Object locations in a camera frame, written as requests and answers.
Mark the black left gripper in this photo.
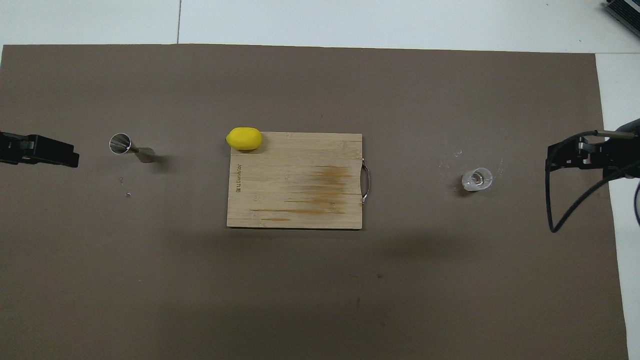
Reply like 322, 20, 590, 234
0, 131, 80, 168

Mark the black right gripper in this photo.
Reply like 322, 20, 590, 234
547, 132, 640, 180

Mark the steel double jigger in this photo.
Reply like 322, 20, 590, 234
109, 133, 157, 164

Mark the small clear glass cup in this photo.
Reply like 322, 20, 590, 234
461, 167, 494, 193

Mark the brown table mat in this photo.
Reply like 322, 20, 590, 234
0, 44, 630, 360

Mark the grey ribbed device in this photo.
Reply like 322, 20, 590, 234
601, 0, 640, 38

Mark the yellow lemon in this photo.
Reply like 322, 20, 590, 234
225, 127, 263, 152

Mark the wooden cutting board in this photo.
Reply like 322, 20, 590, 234
226, 131, 371, 231

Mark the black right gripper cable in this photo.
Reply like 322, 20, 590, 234
545, 129, 640, 234

